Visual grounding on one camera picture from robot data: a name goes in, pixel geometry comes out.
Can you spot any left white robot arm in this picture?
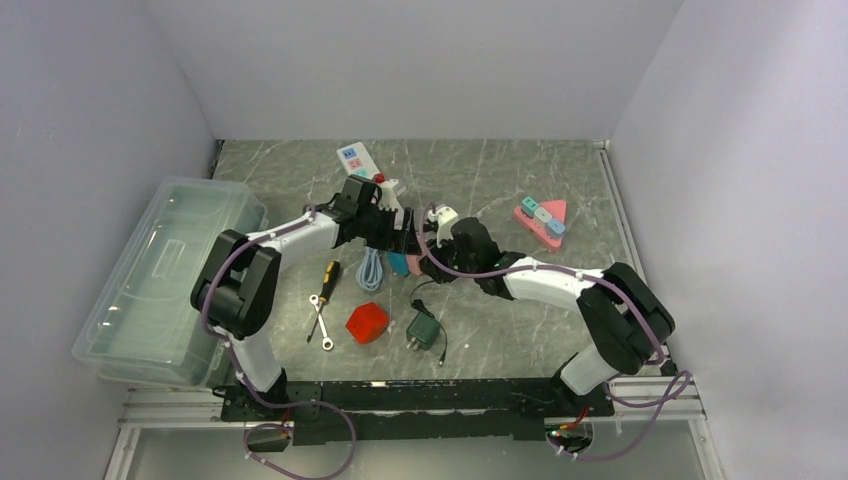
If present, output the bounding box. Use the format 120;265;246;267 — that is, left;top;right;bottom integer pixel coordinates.
190;175;420;420

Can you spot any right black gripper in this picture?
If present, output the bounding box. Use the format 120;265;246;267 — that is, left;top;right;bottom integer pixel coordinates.
423;229;479;285

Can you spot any black aluminium base frame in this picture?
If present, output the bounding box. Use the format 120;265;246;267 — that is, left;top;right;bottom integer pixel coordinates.
212;375;615;446

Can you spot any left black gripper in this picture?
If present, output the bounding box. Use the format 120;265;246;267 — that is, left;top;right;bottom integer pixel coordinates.
358;204;422;256

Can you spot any pink socket adapter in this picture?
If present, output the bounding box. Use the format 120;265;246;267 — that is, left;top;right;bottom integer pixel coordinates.
405;255;424;276

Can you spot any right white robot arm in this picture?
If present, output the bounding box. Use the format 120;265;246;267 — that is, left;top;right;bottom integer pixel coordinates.
417;212;676;415

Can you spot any clear plastic storage bin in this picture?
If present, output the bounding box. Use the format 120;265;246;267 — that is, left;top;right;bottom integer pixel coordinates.
72;177;267;387

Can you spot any black yellow screwdriver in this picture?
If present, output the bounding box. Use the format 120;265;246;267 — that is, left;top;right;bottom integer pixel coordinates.
307;261;342;342

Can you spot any pink triangular power strip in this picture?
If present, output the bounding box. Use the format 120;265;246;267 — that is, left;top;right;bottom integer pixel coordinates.
512;196;568;251

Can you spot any teal blue plug adapter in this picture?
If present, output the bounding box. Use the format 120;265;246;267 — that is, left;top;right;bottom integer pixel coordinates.
387;252;410;277

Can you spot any light blue coiled cable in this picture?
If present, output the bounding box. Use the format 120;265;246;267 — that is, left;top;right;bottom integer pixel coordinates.
355;246;387;294

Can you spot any dark green cube socket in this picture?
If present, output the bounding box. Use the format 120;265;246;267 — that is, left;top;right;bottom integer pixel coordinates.
405;312;442;351

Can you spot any red cube socket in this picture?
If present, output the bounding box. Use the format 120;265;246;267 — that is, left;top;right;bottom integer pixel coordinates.
345;302;390;345

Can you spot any white multicolour power strip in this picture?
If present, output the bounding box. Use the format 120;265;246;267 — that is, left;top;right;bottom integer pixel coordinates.
337;142;380;180

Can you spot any silver ratchet wrench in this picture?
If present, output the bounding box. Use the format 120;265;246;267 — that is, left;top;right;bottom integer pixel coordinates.
309;295;334;351

